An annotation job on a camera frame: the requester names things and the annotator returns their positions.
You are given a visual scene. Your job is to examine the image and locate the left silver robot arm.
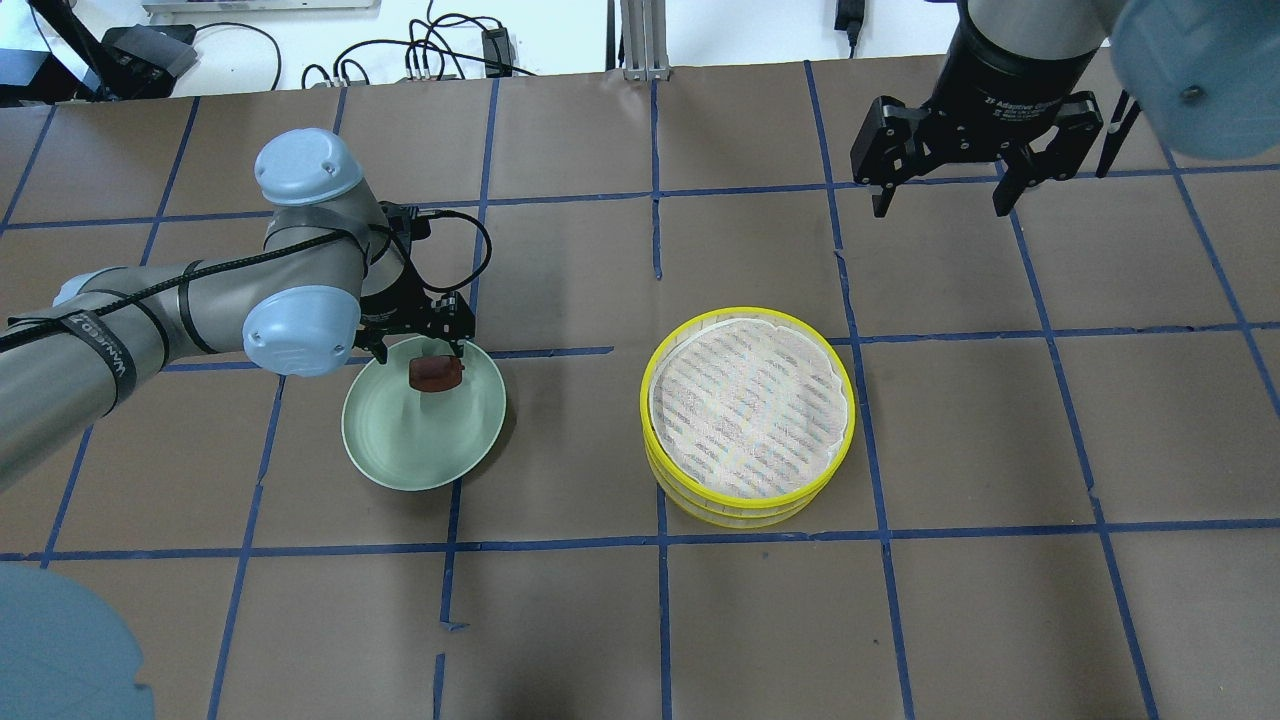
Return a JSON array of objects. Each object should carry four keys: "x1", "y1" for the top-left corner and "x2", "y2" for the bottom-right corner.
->
[{"x1": 1, "y1": 128, "x2": 476, "y2": 488}]

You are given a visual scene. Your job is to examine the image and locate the yellow steamer layer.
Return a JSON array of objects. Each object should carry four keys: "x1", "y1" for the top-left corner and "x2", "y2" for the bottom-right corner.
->
[
  {"x1": 644, "y1": 439, "x2": 852, "y2": 530},
  {"x1": 639, "y1": 307, "x2": 858, "y2": 498}
]

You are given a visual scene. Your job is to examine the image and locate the black power adapter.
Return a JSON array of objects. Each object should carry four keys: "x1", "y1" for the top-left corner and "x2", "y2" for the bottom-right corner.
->
[{"x1": 481, "y1": 27, "x2": 515, "y2": 76}]

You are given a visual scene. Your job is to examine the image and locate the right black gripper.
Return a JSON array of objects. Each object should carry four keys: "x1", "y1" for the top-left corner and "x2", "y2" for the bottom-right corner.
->
[{"x1": 850, "y1": 20, "x2": 1102, "y2": 219}]

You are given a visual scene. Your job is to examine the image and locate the brown bun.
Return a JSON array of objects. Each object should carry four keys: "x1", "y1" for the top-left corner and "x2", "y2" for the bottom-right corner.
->
[{"x1": 407, "y1": 355, "x2": 465, "y2": 395}]

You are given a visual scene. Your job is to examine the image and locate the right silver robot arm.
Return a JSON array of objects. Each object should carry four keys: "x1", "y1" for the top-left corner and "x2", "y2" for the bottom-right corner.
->
[{"x1": 850, "y1": 1, "x2": 1279, "y2": 218}]

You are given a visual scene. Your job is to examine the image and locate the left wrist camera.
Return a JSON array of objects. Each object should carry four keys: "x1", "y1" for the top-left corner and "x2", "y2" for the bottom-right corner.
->
[{"x1": 379, "y1": 201, "x2": 431, "y2": 247}]

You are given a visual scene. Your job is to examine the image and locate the aluminium frame post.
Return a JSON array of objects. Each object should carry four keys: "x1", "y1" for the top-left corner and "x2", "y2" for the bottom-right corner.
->
[{"x1": 620, "y1": 0, "x2": 671, "y2": 82}]

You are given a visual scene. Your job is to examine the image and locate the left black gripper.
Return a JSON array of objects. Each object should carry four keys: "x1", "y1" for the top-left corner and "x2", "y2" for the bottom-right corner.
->
[{"x1": 355, "y1": 265, "x2": 475, "y2": 365}]

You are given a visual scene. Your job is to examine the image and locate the light green plate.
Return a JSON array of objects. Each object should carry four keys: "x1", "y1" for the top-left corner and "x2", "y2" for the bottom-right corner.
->
[{"x1": 340, "y1": 337, "x2": 507, "y2": 491}]

